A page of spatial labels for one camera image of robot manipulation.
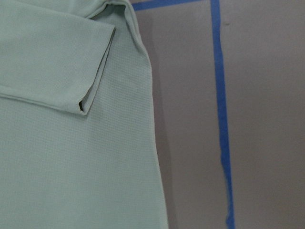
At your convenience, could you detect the olive green long-sleeve shirt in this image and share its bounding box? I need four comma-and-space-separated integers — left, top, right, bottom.
0, 0, 168, 229

